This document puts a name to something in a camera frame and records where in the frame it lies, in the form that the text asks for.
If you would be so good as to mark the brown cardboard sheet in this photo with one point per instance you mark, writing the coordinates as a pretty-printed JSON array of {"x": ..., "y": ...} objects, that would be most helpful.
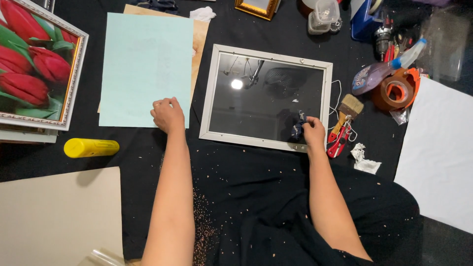
[{"x": 200, "y": 37}]

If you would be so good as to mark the gold picture frame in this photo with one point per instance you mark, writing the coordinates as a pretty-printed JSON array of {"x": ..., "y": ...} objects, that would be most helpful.
[{"x": 255, "y": 9}]

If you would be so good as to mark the large white sheet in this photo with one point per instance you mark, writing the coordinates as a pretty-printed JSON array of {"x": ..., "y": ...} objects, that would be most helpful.
[{"x": 439, "y": 155}]

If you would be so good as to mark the blue plastic box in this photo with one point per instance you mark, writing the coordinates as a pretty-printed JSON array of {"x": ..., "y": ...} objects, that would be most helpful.
[{"x": 360, "y": 26}]

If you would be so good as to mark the clear plastic container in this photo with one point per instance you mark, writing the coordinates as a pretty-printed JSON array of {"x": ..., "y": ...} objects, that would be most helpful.
[
  {"x": 327, "y": 11},
  {"x": 316, "y": 26}
]

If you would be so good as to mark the wooden paintbrush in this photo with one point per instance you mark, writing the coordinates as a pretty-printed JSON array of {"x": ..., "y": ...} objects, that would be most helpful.
[{"x": 351, "y": 105}]

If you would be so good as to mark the crumpled white paper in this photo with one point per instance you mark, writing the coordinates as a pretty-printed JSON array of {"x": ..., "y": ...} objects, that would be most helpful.
[{"x": 364, "y": 162}]

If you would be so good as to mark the small clear plastic bag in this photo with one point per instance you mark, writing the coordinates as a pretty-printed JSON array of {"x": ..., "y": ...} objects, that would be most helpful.
[{"x": 400, "y": 116}]

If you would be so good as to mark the yellow tube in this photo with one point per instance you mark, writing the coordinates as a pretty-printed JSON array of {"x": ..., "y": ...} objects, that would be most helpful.
[{"x": 90, "y": 147}]

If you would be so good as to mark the large clear plastic bag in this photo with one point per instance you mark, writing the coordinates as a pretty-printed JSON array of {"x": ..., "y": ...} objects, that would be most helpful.
[{"x": 445, "y": 44}]

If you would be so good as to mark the person's black garment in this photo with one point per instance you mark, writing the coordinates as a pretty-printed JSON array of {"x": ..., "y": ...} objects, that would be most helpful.
[{"x": 258, "y": 207}]

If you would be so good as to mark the white picture frame with glass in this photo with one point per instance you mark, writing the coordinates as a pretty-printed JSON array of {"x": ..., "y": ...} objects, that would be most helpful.
[{"x": 258, "y": 114}]

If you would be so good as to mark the plain white picture frame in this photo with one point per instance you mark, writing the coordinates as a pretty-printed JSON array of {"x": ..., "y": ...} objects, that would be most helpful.
[{"x": 26, "y": 136}]

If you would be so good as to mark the clear plastic roll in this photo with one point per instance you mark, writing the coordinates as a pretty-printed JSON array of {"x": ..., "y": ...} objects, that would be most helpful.
[{"x": 103, "y": 258}]

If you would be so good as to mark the person's right fingers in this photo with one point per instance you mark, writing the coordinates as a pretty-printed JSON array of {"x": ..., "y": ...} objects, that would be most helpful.
[{"x": 308, "y": 123}]

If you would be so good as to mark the dark crumpled cloth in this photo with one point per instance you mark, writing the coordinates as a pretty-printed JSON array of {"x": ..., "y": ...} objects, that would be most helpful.
[{"x": 159, "y": 4}]

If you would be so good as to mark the framed red tulip picture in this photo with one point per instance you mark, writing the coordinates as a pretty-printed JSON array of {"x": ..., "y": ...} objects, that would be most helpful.
[{"x": 33, "y": 62}]

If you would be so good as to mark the person's right hand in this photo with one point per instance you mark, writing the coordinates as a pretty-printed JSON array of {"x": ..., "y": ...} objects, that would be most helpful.
[{"x": 315, "y": 132}]

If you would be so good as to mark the orange tape dispenser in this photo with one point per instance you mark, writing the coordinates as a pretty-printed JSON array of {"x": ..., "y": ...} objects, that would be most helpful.
[{"x": 395, "y": 90}]

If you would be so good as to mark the beige board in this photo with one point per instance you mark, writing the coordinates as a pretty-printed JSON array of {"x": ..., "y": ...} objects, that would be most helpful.
[{"x": 55, "y": 218}]

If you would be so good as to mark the crumpled white tissue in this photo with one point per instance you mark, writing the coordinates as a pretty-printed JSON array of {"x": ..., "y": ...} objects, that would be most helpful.
[{"x": 202, "y": 14}]

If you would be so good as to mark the black power drill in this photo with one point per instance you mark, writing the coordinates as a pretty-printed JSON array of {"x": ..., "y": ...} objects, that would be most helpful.
[{"x": 382, "y": 38}]

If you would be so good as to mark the person's left hand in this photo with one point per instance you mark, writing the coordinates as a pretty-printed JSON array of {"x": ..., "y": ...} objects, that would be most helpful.
[{"x": 169, "y": 117}]

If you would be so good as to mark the light blue paper sheet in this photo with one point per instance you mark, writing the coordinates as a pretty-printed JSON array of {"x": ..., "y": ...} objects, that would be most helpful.
[{"x": 144, "y": 70}]

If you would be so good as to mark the spray bottle with blue nozzle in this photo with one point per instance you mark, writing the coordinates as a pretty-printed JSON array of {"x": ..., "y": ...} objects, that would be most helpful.
[{"x": 373, "y": 75}]

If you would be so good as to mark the dark blue cleaning cloth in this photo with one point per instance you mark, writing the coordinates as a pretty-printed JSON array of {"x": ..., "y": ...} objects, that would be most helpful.
[{"x": 298, "y": 127}]

